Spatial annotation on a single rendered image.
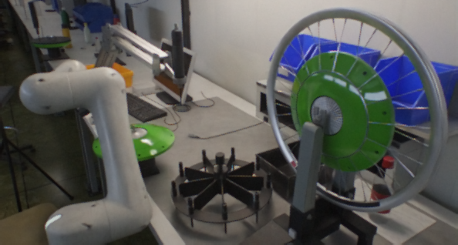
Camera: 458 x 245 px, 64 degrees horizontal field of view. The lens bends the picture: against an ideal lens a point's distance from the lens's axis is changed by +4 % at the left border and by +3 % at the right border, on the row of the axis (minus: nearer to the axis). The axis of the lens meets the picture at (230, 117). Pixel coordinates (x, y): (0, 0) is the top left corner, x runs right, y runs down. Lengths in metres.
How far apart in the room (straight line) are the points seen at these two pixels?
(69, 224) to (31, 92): 0.38
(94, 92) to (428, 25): 1.12
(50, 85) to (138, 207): 0.43
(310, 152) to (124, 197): 0.57
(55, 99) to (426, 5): 1.22
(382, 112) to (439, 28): 0.62
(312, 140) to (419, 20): 0.71
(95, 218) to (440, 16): 1.25
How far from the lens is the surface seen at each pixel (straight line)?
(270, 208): 1.31
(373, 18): 0.85
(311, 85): 0.95
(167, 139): 1.44
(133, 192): 1.15
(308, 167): 0.94
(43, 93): 1.14
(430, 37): 1.45
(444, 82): 1.34
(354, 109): 0.88
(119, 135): 1.15
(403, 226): 1.36
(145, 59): 1.47
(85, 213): 1.15
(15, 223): 1.97
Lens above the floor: 1.71
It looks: 23 degrees down
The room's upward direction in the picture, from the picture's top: straight up
